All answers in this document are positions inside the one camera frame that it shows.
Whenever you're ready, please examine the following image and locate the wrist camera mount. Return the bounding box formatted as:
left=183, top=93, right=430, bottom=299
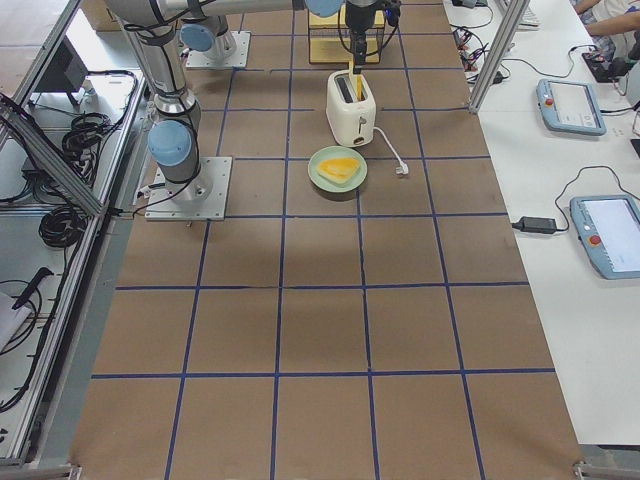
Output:
left=383, top=0, right=401, bottom=27

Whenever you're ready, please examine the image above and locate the black wire basket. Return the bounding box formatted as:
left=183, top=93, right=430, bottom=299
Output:
left=308, top=9, right=394, bottom=66

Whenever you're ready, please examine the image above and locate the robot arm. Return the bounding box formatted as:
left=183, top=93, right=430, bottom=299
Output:
left=180, top=15, right=237, bottom=62
left=107, top=1, right=387, bottom=119

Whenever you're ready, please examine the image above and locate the white toaster power cord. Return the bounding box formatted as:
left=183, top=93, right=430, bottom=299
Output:
left=373, top=126, right=412, bottom=178

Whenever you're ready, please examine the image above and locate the light green plate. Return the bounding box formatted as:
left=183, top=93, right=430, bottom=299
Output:
left=308, top=146, right=368, bottom=193

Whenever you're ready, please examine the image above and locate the wooden box in basket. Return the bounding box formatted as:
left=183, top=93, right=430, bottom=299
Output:
left=308, top=9, right=386, bottom=65

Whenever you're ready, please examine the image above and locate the white two-slot toaster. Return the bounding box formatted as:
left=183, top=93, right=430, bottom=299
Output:
left=326, top=70, right=376, bottom=147

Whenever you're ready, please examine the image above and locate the black power adapter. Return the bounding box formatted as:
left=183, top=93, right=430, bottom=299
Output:
left=511, top=216, right=558, bottom=235

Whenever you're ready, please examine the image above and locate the aluminium frame post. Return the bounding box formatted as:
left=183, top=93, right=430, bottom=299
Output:
left=468, top=0, right=529, bottom=114

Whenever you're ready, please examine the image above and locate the teach pendant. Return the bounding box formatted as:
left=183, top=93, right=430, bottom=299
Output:
left=536, top=79, right=607, bottom=136
left=570, top=194, right=639, bottom=280

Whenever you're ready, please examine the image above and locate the far teach pendant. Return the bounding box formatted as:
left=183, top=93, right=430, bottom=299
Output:
left=536, top=79, right=607, bottom=136

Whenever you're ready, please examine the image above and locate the black cable coil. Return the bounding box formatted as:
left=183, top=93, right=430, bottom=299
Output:
left=38, top=204, right=84, bottom=249

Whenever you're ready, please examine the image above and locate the near teach pendant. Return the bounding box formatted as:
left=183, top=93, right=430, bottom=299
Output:
left=570, top=194, right=639, bottom=280

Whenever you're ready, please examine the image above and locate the bread slice in toaster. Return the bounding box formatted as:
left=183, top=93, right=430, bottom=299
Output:
left=348, top=60, right=364, bottom=101

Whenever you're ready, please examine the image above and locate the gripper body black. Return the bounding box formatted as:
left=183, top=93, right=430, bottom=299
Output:
left=346, top=0, right=376, bottom=34

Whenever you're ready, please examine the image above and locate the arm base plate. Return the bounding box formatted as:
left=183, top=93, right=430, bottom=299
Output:
left=144, top=157, right=233, bottom=221
left=182, top=29, right=251, bottom=70

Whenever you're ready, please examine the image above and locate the black monitor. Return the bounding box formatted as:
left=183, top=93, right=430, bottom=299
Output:
left=35, top=36, right=88, bottom=93

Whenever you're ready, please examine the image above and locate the triangular bread on plate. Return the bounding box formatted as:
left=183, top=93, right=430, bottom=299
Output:
left=316, top=157, right=360, bottom=185

